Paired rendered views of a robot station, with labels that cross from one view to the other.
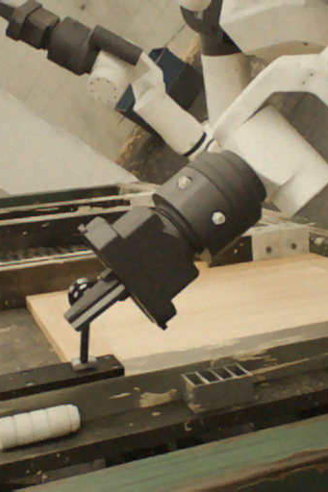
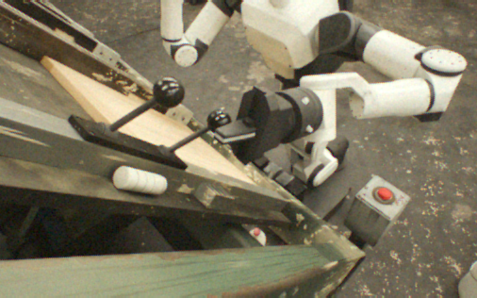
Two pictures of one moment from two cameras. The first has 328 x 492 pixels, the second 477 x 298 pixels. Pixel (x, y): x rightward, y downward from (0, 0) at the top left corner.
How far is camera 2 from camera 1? 47 cm
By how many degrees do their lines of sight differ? 41
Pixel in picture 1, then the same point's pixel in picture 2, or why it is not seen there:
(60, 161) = not seen: outside the picture
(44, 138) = not seen: outside the picture
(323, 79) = (371, 98)
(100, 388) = (172, 172)
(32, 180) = not seen: outside the picture
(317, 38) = (292, 51)
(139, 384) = (186, 178)
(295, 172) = (331, 125)
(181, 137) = (172, 30)
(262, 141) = (330, 103)
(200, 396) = (214, 200)
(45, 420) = (154, 181)
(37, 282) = (57, 51)
